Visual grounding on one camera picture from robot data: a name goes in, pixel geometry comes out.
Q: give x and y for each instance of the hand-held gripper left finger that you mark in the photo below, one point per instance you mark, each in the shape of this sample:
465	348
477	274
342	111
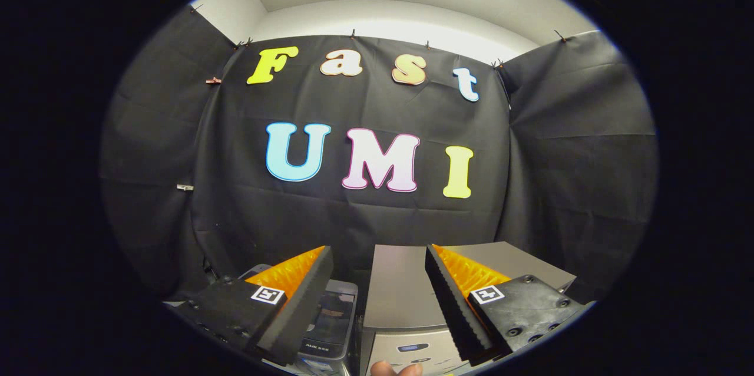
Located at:
306	305

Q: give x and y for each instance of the black backdrop cloth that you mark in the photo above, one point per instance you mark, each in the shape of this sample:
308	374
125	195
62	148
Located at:
559	187

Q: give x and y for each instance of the grey cabinet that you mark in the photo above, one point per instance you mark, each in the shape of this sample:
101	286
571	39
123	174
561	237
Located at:
400	287

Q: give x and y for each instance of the dark grey washing machine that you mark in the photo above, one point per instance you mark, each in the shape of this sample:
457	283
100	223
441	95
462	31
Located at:
336	317

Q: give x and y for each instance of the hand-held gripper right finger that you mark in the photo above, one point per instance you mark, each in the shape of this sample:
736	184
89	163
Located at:
453	305

